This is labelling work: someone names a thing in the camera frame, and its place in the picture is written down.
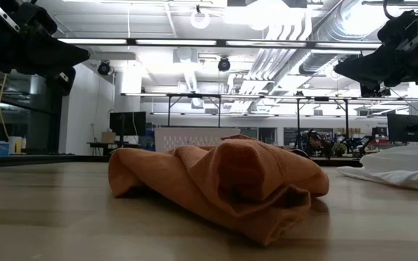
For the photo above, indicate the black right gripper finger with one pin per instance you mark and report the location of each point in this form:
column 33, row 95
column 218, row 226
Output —
column 365, row 69

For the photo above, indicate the black background robot arms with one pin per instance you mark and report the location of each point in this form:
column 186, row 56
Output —
column 314, row 141

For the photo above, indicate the small background potted plant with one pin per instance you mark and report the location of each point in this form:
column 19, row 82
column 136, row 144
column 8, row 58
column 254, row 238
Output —
column 339, row 148

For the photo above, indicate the silver ventilation duct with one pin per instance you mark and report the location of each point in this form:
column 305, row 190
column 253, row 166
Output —
column 321, row 54

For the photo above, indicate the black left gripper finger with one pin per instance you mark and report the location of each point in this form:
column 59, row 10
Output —
column 64, row 54

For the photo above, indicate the white round ceiling lamp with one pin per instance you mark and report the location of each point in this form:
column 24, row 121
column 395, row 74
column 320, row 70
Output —
column 200, row 20

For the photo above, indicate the orange cloth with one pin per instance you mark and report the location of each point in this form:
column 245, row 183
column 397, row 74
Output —
column 212, row 181

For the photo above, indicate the small black ceiling spotlight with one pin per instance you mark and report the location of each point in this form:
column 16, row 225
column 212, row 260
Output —
column 224, row 64
column 104, row 67

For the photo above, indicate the cardboard box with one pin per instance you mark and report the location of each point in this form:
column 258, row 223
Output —
column 108, row 137

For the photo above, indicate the black metal workstation frame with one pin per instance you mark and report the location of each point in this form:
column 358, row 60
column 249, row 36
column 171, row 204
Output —
column 194, row 95
column 321, row 98

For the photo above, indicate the black aluminium table frame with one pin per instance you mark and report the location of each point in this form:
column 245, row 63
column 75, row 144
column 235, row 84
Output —
column 67, row 158

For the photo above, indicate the blue bin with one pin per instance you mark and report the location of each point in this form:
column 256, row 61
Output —
column 0, row 149

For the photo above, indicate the white cloth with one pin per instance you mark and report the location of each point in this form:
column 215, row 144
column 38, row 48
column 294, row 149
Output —
column 397, row 166

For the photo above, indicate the white plastic basket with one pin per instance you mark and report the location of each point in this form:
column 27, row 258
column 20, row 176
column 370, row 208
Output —
column 194, row 137

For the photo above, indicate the black computer monitor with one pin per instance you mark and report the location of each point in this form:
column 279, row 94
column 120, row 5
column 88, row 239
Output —
column 406, row 127
column 127, row 123

